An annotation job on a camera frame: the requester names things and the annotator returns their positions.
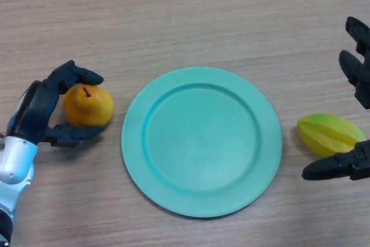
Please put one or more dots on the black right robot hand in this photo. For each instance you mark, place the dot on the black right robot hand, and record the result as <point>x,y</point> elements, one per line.
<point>354,66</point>

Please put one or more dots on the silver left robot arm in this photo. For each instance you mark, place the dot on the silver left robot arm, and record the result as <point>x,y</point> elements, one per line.
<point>14,166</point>

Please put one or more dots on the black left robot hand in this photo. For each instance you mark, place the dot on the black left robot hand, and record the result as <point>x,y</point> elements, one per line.
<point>34,114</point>

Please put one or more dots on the yellow pear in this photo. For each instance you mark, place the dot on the yellow pear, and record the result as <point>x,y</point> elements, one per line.
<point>89,111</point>

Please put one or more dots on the yellow-green starfruit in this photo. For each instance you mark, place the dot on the yellow-green starfruit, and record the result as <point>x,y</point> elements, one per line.
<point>323,134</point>

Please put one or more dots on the green round plate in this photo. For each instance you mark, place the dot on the green round plate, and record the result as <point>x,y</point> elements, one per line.
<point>202,148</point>

